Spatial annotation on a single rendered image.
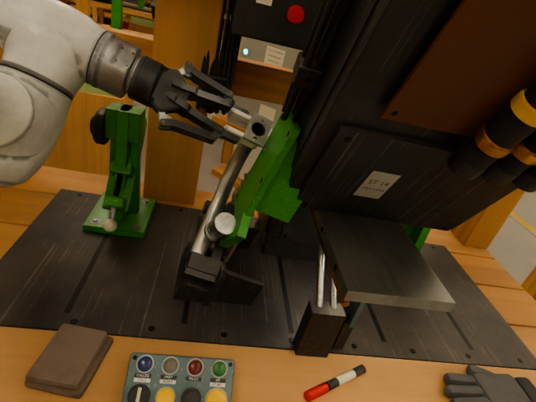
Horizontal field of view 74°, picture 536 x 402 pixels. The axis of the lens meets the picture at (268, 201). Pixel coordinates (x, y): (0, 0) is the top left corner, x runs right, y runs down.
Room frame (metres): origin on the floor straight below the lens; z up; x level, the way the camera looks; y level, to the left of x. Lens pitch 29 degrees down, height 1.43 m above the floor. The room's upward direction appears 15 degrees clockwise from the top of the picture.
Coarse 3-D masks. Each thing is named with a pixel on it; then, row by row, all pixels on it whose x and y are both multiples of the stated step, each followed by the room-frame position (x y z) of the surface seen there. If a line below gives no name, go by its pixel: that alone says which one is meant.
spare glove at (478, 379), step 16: (480, 368) 0.49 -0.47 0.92; (448, 384) 0.45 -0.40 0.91; (464, 384) 0.46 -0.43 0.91; (480, 384) 0.46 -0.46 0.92; (496, 384) 0.46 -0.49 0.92; (512, 384) 0.47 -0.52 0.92; (528, 384) 0.48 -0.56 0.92; (464, 400) 0.41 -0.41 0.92; (480, 400) 0.42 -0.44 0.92; (496, 400) 0.43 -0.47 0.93; (512, 400) 0.44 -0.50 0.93; (528, 400) 0.45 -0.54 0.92
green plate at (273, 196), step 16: (288, 128) 0.54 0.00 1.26; (272, 144) 0.58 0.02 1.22; (288, 144) 0.52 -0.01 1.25; (256, 160) 0.62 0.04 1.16; (272, 160) 0.53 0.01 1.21; (288, 160) 0.53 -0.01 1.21; (256, 176) 0.56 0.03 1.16; (272, 176) 0.51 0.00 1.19; (288, 176) 0.53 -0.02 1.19; (240, 192) 0.60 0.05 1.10; (256, 192) 0.51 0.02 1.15; (272, 192) 0.53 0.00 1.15; (288, 192) 0.53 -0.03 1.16; (240, 208) 0.55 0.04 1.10; (256, 208) 0.52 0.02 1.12; (272, 208) 0.53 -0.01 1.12; (288, 208) 0.54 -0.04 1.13
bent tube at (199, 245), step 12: (252, 120) 0.62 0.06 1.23; (264, 120) 0.63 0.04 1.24; (252, 132) 0.61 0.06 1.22; (264, 132) 0.63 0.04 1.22; (240, 144) 0.66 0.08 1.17; (240, 156) 0.67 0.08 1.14; (228, 168) 0.67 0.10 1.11; (240, 168) 0.68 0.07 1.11; (228, 180) 0.66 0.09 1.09; (216, 192) 0.63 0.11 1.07; (228, 192) 0.64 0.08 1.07; (216, 204) 0.61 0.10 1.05; (204, 216) 0.60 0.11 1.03; (204, 240) 0.55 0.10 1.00; (204, 252) 0.54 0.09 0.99
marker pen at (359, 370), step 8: (352, 368) 0.43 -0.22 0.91; (360, 368) 0.43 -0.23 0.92; (336, 376) 0.40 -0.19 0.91; (344, 376) 0.40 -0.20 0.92; (352, 376) 0.41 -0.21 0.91; (320, 384) 0.38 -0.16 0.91; (328, 384) 0.38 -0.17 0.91; (336, 384) 0.39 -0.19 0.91; (304, 392) 0.36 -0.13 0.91; (312, 392) 0.36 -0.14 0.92; (320, 392) 0.37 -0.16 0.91
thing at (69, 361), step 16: (64, 336) 0.34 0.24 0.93; (80, 336) 0.34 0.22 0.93; (96, 336) 0.35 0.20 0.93; (48, 352) 0.31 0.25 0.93; (64, 352) 0.31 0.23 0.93; (80, 352) 0.32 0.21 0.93; (96, 352) 0.33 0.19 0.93; (32, 368) 0.28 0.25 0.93; (48, 368) 0.28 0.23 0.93; (64, 368) 0.29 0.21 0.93; (80, 368) 0.30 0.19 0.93; (96, 368) 0.31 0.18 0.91; (32, 384) 0.27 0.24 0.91; (48, 384) 0.27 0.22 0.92; (64, 384) 0.27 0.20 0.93; (80, 384) 0.28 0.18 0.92
